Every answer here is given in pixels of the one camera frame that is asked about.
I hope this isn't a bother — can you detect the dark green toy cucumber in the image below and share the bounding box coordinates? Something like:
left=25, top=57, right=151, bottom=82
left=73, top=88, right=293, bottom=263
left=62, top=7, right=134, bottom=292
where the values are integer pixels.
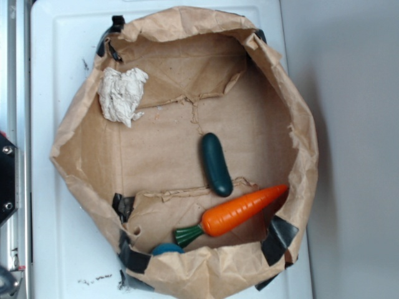
left=200, top=133, right=233, bottom=197

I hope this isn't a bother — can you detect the orange toy carrot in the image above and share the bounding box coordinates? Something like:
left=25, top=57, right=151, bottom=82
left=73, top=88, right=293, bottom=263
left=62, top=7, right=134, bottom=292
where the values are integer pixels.
left=174, top=184, right=289, bottom=248

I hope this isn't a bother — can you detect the brown paper bag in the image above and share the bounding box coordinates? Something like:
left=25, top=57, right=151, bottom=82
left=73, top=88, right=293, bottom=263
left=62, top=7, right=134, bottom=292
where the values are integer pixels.
left=50, top=6, right=319, bottom=298

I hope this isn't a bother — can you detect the blue ball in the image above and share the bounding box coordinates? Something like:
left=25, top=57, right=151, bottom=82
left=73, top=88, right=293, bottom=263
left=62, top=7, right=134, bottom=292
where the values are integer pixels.
left=151, top=243, right=185, bottom=255

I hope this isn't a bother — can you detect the aluminium frame rail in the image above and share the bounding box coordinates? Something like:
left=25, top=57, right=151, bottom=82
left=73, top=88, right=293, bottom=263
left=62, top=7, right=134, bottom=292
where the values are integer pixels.
left=1, top=1, right=32, bottom=298

